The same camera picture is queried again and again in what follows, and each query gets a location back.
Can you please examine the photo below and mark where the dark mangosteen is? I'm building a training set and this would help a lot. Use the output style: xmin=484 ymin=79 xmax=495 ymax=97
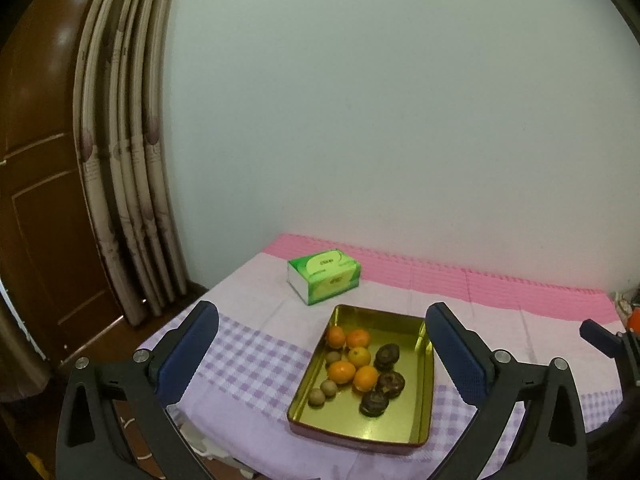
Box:
xmin=359 ymin=390 xmax=390 ymax=417
xmin=375 ymin=370 xmax=406 ymax=399
xmin=374 ymin=344 xmax=400 ymax=372

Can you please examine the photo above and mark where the dark mangosteen by tin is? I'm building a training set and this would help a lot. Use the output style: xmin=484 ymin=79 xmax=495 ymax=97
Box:
xmin=375 ymin=370 xmax=406 ymax=399

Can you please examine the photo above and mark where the brown longan fruit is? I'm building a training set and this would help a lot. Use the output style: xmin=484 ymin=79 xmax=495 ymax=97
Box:
xmin=320 ymin=379 xmax=338 ymax=399
xmin=326 ymin=351 xmax=342 ymax=366
xmin=307 ymin=388 xmax=326 ymax=408

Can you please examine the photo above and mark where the beige patterned curtain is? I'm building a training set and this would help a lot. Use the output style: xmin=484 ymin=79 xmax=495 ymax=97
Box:
xmin=73 ymin=0 xmax=186 ymax=325

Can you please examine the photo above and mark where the orange bag at right edge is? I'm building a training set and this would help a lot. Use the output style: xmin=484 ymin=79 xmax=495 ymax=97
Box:
xmin=626 ymin=308 xmax=640 ymax=336

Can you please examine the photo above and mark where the green tissue pack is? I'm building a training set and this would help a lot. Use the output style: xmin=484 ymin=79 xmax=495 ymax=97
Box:
xmin=286 ymin=248 xmax=361 ymax=306

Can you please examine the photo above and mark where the small orange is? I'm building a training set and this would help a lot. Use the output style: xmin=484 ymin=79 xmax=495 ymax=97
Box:
xmin=326 ymin=325 xmax=346 ymax=350
xmin=347 ymin=347 xmax=371 ymax=368
xmin=352 ymin=365 xmax=378 ymax=393
xmin=345 ymin=328 xmax=371 ymax=349

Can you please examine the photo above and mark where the brown wooden door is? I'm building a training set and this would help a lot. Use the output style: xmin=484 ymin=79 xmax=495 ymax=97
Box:
xmin=1 ymin=0 xmax=122 ymax=365

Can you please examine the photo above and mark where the large orange fruit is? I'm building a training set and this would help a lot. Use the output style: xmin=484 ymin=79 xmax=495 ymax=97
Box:
xmin=326 ymin=361 xmax=357 ymax=386

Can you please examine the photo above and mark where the small orange front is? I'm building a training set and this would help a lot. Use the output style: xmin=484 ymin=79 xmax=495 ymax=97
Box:
xmin=326 ymin=325 xmax=346 ymax=350

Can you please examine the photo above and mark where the gold toffee tin tray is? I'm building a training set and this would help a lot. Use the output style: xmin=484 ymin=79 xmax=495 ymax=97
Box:
xmin=286 ymin=304 xmax=435 ymax=454

